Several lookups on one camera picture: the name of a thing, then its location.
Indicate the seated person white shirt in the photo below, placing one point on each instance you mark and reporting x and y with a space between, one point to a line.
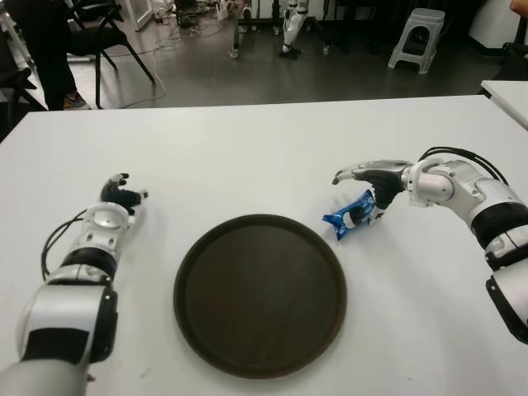
520 4

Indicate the black rolling metal frame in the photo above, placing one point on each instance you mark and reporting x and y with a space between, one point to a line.
236 33

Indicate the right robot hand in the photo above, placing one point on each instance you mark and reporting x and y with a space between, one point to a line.
387 181

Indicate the black metal frame chair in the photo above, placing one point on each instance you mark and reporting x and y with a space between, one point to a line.
99 39

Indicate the white framed panel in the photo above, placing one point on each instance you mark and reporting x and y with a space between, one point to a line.
146 16

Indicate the white humanoid robot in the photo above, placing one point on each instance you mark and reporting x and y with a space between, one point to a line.
290 29

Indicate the standing person in black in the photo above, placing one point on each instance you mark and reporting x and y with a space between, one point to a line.
53 49

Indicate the round dark brown tray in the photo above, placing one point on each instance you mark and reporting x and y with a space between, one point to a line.
260 297

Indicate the blue Oreo cookie packet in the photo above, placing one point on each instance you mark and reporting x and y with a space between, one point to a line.
350 216

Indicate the white basket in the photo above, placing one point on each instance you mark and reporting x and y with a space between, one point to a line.
222 10

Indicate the black padded chair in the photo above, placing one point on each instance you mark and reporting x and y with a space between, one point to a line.
513 62

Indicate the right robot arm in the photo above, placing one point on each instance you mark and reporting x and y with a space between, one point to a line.
486 198

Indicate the grey plastic stool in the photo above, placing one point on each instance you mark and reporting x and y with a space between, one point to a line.
422 18

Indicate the white side table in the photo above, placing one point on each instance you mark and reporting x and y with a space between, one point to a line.
509 97

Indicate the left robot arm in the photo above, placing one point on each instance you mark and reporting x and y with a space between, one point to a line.
66 305

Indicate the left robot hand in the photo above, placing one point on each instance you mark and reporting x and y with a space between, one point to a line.
121 196

